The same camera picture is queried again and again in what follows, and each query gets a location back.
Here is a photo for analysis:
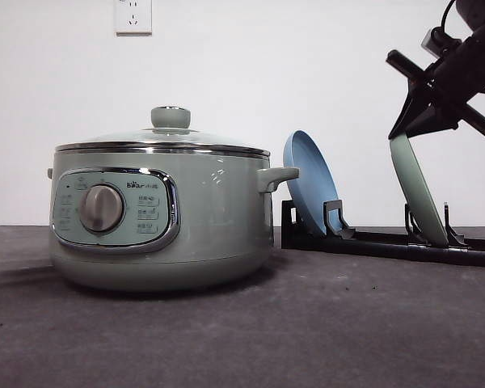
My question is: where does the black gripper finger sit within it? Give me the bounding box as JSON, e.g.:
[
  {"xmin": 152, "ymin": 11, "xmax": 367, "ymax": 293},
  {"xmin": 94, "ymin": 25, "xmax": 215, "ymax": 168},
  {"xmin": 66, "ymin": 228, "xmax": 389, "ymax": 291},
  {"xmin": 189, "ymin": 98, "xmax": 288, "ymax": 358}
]
[
  {"xmin": 388, "ymin": 77, "xmax": 425, "ymax": 140},
  {"xmin": 405, "ymin": 102, "xmax": 461, "ymax": 138}
]

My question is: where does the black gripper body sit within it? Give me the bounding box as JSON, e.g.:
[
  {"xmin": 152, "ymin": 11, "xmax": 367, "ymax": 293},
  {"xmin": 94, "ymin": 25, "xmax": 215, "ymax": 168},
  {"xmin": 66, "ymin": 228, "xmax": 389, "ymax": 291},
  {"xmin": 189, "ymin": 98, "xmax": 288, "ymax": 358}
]
[{"xmin": 386, "ymin": 49, "xmax": 485, "ymax": 135}]

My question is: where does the green plate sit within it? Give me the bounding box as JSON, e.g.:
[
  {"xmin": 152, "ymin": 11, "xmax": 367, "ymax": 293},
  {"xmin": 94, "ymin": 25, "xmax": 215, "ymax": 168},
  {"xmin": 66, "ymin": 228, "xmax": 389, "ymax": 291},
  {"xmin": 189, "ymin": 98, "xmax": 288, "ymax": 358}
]
[{"xmin": 390, "ymin": 134, "xmax": 449, "ymax": 247}]

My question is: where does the glass steamer lid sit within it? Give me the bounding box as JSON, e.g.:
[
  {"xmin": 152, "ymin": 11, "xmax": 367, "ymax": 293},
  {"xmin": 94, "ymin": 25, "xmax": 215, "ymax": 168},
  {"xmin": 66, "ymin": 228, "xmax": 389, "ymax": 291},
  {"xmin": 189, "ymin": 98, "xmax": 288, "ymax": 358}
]
[{"xmin": 55, "ymin": 105, "xmax": 271, "ymax": 158}]

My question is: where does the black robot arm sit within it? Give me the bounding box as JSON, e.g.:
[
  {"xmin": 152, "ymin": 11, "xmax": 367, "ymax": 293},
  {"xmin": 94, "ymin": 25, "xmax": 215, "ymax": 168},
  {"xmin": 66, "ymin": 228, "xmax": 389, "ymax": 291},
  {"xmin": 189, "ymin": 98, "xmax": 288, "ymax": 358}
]
[{"xmin": 386, "ymin": 0, "xmax": 485, "ymax": 138}]

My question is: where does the blue plate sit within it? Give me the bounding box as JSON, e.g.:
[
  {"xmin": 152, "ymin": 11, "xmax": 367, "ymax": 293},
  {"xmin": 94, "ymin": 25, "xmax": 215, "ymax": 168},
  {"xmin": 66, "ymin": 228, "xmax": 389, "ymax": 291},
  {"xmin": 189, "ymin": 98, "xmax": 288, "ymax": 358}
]
[{"xmin": 283, "ymin": 130, "xmax": 340, "ymax": 234}]

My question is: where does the black plate rack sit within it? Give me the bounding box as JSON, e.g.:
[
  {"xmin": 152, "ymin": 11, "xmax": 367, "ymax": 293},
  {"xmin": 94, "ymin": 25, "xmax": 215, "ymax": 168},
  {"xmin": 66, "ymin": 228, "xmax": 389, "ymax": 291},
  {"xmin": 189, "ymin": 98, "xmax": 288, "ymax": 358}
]
[{"xmin": 281, "ymin": 200, "xmax": 485, "ymax": 267}]

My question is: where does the green electric steamer pot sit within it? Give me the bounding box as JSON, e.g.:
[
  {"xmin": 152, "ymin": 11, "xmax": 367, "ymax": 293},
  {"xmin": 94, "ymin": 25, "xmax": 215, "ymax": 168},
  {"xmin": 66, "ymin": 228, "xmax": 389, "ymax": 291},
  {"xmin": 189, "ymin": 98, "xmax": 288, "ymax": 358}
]
[{"xmin": 47, "ymin": 140, "xmax": 300, "ymax": 293}]

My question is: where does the gray wrist camera box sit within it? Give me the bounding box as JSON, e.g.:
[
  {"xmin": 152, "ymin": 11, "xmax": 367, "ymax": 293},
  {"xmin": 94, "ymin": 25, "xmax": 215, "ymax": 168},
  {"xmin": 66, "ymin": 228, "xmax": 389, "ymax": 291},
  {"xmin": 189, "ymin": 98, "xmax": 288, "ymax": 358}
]
[{"xmin": 421, "ymin": 27, "xmax": 462, "ymax": 59}]

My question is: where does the white wall socket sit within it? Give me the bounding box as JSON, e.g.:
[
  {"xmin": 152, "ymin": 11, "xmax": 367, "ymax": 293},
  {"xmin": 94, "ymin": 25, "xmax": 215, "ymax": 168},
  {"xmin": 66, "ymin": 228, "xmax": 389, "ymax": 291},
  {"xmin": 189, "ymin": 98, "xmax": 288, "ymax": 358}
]
[{"xmin": 113, "ymin": 0, "xmax": 153, "ymax": 38}]

